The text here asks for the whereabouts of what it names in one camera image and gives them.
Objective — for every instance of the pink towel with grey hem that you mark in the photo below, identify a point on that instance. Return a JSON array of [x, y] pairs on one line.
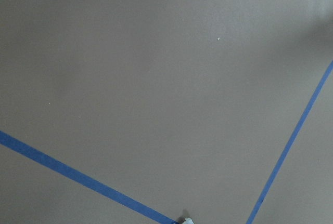
[[188, 221]]

